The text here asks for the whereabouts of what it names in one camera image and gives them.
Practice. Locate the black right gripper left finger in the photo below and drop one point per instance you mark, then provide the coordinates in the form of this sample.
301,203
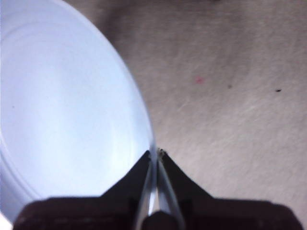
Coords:
96,213

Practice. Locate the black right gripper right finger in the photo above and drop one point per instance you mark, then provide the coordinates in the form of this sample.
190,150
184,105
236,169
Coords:
216,213

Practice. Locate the blue round plate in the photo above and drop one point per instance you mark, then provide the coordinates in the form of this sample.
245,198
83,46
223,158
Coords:
60,95

